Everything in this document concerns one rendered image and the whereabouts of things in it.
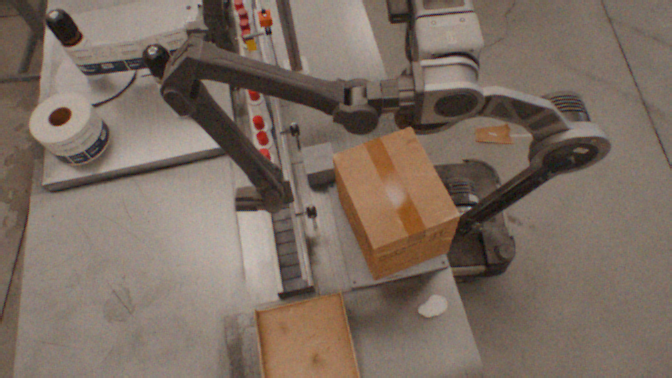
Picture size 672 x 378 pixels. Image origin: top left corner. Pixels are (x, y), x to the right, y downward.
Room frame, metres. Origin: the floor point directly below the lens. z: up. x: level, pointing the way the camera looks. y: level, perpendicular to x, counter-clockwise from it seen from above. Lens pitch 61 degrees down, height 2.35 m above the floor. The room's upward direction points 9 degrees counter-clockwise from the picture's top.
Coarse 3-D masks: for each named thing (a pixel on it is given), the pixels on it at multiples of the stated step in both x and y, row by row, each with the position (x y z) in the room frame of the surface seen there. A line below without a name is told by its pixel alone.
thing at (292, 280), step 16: (256, 32) 1.50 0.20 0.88; (272, 128) 1.04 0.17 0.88; (288, 208) 0.73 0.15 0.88; (272, 224) 0.68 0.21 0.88; (288, 224) 0.67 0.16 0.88; (288, 240) 0.62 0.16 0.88; (288, 256) 0.57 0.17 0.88; (288, 272) 0.52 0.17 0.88; (288, 288) 0.47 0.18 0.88; (304, 288) 0.46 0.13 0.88
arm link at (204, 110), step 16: (176, 96) 0.68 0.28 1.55; (192, 96) 0.71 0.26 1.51; (208, 96) 0.72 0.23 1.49; (176, 112) 0.67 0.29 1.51; (192, 112) 0.67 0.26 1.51; (208, 112) 0.69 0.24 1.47; (224, 112) 0.72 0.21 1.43; (208, 128) 0.68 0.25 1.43; (224, 128) 0.68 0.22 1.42; (224, 144) 0.67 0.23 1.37; (240, 144) 0.67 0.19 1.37; (240, 160) 0.66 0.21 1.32; (256, 160) 0.66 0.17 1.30; (256, 176) 0.64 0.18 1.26; (272, 176) 0.64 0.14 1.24
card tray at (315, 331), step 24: (264, 312) 0.42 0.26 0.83; (288, 312) 0.41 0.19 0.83; (312, 312) 0.40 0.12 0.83; (336, 312) 0.39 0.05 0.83; (264, 336) 0.35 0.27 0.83; (288, 336) 0.34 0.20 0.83; (312, 336) 0.33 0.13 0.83; (336, 336) 0.32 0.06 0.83; (264, 360) 0.29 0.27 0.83; (288, 360) 0.28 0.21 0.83; (312, 360) 0.27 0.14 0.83; (336, 360) 0.26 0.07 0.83
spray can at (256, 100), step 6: (252, 96) 1.04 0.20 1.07; (258, 96) 1.04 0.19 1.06; (252, 102) 1.03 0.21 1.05; (258, 102) 1.03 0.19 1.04; (264, 102) 1.04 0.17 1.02; (252, 108) 1.03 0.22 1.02; (258, 108) 1.03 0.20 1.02; (264, 108) 1.04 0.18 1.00; (258, 114) 1.03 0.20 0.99; (264, 114) 1.03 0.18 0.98; (264, 120) 1.03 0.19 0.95; (270, 120) 1.05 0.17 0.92; (270, 126) 1.04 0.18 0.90
